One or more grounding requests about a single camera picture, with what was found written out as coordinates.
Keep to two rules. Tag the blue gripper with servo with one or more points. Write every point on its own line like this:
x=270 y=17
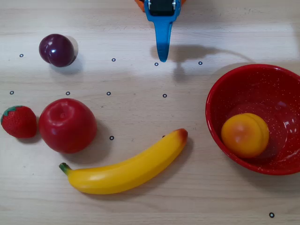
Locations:
x=162 y=18

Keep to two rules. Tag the yellow toy banana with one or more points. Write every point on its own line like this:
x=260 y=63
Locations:
x=126 y=171

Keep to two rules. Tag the red toy apple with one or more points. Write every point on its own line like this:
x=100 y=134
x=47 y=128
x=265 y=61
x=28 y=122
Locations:
x=68 y=126

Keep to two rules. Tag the red speckled bowl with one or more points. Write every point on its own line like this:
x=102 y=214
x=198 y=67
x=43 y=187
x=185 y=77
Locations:
x=257 y=89

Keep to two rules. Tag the orange toy peach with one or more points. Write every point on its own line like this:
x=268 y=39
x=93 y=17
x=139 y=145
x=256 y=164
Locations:
x=245 y=136

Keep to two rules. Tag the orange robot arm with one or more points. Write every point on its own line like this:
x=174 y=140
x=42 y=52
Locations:
x=140 y=4

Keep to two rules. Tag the red toy strawberry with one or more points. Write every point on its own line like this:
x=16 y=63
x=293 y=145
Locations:
x=20 y=122

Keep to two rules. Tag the purple toy plum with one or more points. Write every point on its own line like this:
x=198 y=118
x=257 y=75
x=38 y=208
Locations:
x=57 y=50

